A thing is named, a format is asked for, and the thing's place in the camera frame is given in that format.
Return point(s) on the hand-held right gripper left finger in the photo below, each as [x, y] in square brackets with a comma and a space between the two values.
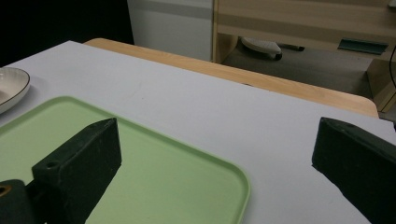
[79, 168]

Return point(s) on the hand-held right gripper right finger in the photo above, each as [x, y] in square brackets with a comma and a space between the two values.
[358, 158]

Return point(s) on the light green plastic tray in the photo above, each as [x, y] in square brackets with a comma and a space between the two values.
[162, 183]

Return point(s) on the white bowl with dark rim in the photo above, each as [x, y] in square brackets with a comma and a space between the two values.
[11, 87]

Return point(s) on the dark green flat holder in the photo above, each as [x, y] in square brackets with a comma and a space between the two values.
[362, 46]

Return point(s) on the white table cover sheet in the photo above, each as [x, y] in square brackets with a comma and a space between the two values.
[218, 118]

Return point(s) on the light wooden desk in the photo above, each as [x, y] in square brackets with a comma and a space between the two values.
[305, 21]

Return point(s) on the white chair base with caster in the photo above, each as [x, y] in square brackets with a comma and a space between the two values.
[263, 46]

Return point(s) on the light wooden table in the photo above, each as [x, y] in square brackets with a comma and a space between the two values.
[218, 70]

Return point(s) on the white cabinet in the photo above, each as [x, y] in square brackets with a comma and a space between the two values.
[174, 28]

